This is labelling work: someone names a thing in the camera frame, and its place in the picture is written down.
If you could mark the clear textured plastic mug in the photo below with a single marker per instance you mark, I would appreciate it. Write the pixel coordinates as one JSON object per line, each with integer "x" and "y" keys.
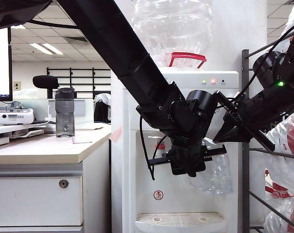
{"x": 219, "y": 174}

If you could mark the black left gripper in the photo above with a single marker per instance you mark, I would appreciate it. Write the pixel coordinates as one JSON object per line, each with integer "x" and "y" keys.
{"x": 188, "y": 162}

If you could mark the white drawer cabinet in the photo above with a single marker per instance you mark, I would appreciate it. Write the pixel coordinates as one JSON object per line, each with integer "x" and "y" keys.
{"x": 35, "y": 201}

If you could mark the white jacket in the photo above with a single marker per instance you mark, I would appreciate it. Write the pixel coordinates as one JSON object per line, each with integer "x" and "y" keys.
{"x": 102, "y": 99}

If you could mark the red hot water tap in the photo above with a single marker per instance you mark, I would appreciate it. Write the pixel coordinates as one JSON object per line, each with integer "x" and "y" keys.
{"x": 160, "y": 146}

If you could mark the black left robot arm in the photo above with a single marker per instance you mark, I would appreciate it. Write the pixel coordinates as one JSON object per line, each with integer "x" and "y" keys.
{"x": 117, "y": 36}

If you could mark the white RC transmitter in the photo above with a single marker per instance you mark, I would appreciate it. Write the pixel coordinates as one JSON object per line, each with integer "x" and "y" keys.
{"x": 10, "y": 117}

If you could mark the white drip tray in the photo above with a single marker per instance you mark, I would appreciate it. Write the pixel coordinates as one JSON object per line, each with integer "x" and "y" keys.
{"x": 180, "y": 218}

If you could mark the dark grey water bottle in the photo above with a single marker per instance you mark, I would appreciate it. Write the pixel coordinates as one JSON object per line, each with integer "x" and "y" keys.
{"x": 64, "y": 114}

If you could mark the black computer monitor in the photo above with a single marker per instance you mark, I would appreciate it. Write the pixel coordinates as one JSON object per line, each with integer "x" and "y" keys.
{"x": 0, "y": 63}

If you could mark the wall socket plate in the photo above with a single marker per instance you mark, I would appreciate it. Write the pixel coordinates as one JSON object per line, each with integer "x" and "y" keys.
{"x": 16, "y": 85}

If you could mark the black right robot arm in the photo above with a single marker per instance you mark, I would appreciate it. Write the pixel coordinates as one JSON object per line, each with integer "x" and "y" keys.
{"x": 282, "y": 102}

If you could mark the white desk riser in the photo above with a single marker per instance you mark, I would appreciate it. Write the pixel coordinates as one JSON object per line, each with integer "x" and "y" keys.
{"x": 5, "y": 129}

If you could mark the white water dispenser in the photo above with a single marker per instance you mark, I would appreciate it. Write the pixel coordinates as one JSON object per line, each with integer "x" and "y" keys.
{"x": 180, "y": 204}

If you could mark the grey desk partition panel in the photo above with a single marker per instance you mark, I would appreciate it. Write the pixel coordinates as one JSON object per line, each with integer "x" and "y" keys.
{"x": 80, "y": 108}

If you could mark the black wall shelf rails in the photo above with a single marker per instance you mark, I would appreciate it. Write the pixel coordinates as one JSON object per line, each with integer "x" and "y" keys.
{"x": 70, "y": 80}

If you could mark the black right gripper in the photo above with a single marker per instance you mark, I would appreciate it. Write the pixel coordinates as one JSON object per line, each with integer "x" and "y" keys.
{"x": 254, "y": 114}

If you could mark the black chair headrest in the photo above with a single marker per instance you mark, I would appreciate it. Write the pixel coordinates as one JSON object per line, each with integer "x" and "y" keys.
{"x": 45, "y": 82}

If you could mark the white plastic holder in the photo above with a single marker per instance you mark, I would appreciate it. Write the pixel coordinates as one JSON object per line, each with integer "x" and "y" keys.
{"x": 28, "y": 133}

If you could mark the black metal rack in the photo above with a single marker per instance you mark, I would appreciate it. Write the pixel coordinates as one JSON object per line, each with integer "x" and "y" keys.
{"x": 245, "y": 182}

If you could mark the round drawer lock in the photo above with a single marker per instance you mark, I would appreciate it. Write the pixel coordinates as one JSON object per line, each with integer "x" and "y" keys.
{"x": 63, "y": 183}

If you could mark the pink paper slip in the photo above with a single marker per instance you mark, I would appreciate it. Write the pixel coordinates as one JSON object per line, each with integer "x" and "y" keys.
{"x": 82, "y": 139}

